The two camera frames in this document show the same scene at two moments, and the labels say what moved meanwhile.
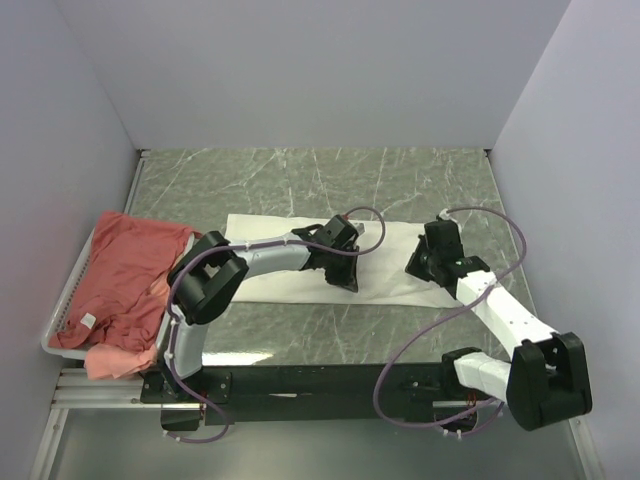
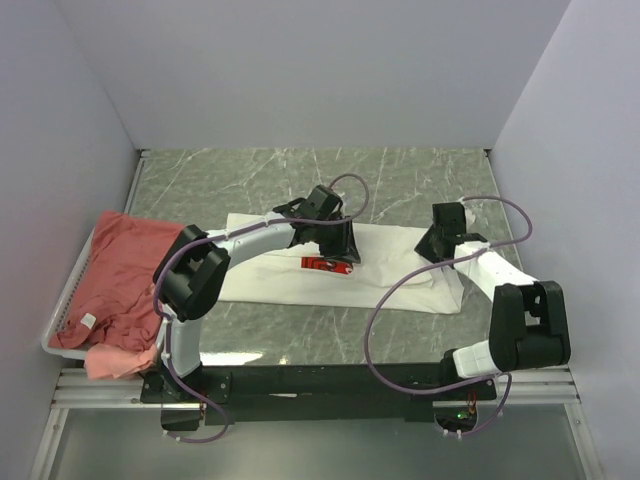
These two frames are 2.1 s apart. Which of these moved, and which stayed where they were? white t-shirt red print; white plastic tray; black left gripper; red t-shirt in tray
Moved: black left gripper
Stayed: white t-shirt red print; red t-shirt in tray; white plastic tray
